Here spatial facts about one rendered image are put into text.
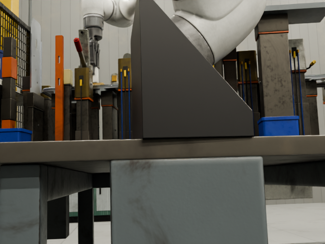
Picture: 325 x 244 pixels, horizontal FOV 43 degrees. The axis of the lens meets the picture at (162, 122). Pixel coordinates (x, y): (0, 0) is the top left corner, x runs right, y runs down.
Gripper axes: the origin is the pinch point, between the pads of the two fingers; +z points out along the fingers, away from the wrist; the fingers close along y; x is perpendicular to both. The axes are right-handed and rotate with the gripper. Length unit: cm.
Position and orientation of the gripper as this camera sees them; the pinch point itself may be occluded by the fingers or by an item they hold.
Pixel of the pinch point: (94, 75)
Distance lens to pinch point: 182.0
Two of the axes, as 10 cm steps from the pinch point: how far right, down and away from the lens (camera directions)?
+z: 0.3, 9.9, -1.3
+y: 0.9, 1.3, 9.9
